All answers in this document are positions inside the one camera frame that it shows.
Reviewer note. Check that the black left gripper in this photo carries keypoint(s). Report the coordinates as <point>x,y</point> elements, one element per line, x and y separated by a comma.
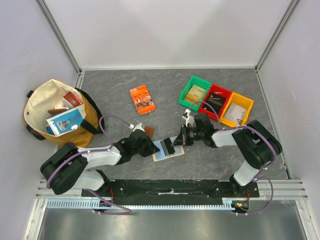
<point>151,148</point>

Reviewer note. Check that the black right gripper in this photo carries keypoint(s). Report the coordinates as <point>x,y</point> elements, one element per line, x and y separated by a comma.
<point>183,136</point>

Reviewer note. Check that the beige card holder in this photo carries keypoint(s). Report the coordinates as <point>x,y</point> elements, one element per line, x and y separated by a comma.
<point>160,155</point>

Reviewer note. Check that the dark credit card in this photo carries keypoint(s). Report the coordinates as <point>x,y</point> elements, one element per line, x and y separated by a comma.
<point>167,147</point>

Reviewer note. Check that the brown leather card wallet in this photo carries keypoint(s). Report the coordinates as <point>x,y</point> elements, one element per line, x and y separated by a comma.
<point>149,131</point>

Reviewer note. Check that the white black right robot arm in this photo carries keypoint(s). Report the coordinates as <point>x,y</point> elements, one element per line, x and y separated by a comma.
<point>257,145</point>

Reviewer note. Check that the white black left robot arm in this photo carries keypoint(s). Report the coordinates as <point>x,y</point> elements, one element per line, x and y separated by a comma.
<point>70,167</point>

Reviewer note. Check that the gold cards in green bin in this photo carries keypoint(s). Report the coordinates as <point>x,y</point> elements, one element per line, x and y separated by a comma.
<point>195,94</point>

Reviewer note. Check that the black cards in red bin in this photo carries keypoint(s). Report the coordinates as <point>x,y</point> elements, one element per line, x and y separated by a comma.
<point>216,101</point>

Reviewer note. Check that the white cards in yellow bin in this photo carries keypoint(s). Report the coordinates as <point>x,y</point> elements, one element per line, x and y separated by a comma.
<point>235,113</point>

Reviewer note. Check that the orange screw box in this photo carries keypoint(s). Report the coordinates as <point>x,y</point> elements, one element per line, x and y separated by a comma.
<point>142,100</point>

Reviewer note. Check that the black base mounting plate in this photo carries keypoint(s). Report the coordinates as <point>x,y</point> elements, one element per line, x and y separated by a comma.
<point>173,192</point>

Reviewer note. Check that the green plastic bin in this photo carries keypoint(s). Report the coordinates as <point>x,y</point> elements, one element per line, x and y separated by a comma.
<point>197,81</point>

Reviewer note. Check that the red plastic bin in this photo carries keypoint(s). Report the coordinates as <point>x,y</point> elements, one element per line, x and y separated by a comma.
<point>205,109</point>

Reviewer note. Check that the yellow plastic bin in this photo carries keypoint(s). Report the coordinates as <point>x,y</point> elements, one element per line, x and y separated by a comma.
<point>242,101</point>

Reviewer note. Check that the blue white product box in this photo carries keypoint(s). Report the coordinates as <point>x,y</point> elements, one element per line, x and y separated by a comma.
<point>66,121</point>

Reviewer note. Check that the red white product box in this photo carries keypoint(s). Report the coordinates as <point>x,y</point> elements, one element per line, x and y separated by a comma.
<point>70,100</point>

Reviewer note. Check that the yellow canvas tote bag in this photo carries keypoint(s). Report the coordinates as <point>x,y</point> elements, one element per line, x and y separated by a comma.
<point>44,98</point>

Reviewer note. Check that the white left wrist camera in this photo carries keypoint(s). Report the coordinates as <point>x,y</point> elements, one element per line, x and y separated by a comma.
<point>138,126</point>

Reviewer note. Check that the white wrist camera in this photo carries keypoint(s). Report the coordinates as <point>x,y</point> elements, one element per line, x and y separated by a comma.
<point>189,119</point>
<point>138,126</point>

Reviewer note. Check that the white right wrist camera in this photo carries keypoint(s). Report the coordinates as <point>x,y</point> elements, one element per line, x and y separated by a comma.
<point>189,119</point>

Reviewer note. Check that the grey slotted cable duct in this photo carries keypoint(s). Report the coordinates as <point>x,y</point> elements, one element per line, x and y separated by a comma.
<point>96,204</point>

